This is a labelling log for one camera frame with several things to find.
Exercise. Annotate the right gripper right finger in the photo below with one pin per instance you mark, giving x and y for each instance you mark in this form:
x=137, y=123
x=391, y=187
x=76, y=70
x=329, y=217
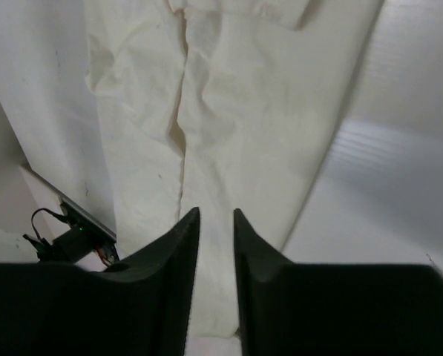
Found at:
x=288, y=308

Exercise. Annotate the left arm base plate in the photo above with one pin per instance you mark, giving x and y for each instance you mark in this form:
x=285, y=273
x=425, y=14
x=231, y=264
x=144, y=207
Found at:
x=85, y=235

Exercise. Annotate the white t shirt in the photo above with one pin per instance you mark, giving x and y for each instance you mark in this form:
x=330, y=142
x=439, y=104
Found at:
x=218, y=105

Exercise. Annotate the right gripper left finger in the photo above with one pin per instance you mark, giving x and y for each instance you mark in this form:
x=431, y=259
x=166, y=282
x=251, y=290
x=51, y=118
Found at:
x=138, y=306

